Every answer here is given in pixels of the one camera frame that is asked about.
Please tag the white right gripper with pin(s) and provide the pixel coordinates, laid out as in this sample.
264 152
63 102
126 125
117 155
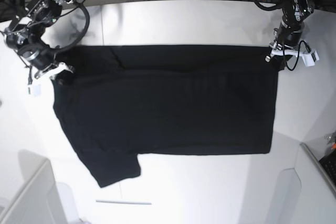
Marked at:
62 74

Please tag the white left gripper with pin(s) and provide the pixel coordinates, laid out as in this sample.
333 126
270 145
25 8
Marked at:
277 52

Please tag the black T-shirt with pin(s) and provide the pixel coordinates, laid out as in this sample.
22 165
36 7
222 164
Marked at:
174 100

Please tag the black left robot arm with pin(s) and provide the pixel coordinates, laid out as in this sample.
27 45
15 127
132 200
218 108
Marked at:
289 32

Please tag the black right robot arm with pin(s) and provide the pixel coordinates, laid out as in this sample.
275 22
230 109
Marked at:
24 33

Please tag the black keyboard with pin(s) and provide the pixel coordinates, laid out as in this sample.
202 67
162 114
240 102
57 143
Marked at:
329 165

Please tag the left white side panel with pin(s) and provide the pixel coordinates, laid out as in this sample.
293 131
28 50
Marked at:
37 201

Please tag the white side panel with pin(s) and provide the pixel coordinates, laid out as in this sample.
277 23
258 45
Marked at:
316 203
37 201

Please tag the right white side panel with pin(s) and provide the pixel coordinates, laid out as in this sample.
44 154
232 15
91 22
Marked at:
316 203

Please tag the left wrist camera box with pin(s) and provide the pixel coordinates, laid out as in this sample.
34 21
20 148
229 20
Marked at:
310 58

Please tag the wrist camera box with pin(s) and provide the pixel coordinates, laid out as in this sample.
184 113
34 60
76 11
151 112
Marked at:
310 58
34 90

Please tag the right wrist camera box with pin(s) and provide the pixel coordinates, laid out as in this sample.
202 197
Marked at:
34 90

